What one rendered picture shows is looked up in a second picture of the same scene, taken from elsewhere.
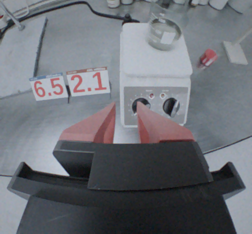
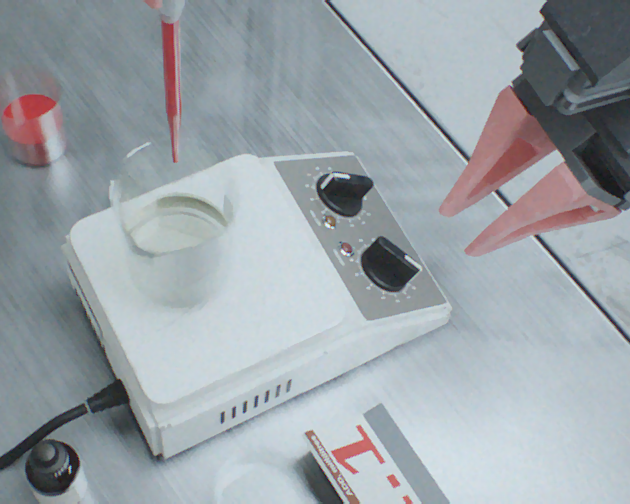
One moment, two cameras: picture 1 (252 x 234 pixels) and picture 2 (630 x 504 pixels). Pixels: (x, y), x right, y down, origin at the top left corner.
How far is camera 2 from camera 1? 50 cm
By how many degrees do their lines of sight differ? 37
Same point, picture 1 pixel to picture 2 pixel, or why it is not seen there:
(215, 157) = (384, 33)
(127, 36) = (213, 363)
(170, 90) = (306, 204)
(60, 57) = not seen: outside the picture
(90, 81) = (371, 478)
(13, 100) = not seen: outside the picture
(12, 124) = not seen: outside the picture
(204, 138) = (346, 87)
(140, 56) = (274, 295)
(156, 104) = (356, 233)
